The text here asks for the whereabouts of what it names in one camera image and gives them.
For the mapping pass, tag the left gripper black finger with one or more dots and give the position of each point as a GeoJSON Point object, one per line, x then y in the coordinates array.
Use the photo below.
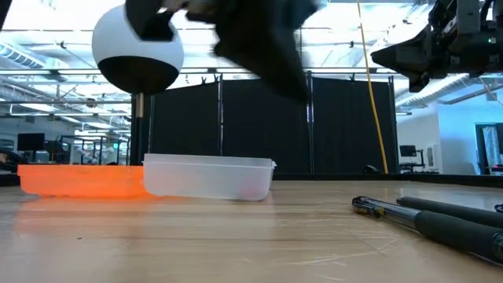
{"type": "Point", "coordinates": [287, 59]}
{"type": "Point", "coordinates": [243, 47]}

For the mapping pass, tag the translucent plastic supply box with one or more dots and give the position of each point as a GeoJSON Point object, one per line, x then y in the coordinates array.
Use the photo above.
{"type": "Point", "coordinates": [208, 181]}

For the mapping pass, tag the small black computer monitor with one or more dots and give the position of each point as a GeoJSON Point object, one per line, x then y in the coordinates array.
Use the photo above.
{"type": "Point", "coordinates": [408, 151]}

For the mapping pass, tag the white and black sphere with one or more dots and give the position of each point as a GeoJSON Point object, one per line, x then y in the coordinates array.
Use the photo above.
{"type": "Point", "coordinates": [118, 55]}

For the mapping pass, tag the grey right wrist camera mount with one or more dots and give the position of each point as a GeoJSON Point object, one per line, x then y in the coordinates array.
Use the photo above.
{"type": "Point", "coordinates": [468, 19]}

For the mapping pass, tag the black workstation frame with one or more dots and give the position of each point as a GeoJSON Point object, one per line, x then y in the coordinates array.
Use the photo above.
{"type": "Point", "coordinates": [98, 137]}

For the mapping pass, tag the small dark rounded object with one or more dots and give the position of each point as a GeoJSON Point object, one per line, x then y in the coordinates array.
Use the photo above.
{"type": "Point", "coordinates": [371, 170]}

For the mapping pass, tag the white wall poster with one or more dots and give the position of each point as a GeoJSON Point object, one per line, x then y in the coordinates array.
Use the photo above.
{"type": "Point", "coordinates": [431, 157]}

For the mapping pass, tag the small dark blue object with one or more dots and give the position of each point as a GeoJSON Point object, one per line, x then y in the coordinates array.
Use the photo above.
{"type": "Point", "coordinates": [499, 208]}

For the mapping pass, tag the clear pen with black grip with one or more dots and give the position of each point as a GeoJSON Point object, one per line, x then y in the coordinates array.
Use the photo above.
{"type": "Point", "coordinates": [452, 231]}

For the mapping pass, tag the black stand pole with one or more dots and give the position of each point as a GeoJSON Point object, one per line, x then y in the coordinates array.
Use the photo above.
{"type": "Point", "coordinates": [139, 137]}

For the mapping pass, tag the black pen with rubber grip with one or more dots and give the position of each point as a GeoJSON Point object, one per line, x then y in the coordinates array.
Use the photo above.
{"type": "Point", "coordinates": [452, 211]}

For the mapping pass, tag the dark door frame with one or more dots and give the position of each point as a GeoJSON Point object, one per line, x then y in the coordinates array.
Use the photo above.
{"type": "Point", "coordinates": [480, 149]}

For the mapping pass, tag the horizontal metal frame rail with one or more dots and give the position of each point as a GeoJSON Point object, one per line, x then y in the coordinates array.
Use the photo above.
{"type": "Point", "coordinates": [196, 71]}

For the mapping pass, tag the orange plastic box lid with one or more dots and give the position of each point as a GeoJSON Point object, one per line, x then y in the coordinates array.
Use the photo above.
{"type": "Point", "coordinates": [78, 181]}

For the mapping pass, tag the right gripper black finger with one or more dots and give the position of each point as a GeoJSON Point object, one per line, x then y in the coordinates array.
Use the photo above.
{"type": "Point", "coordinates": [408, 55]}
{"type": "Point", "coordinates": [418, 81]}

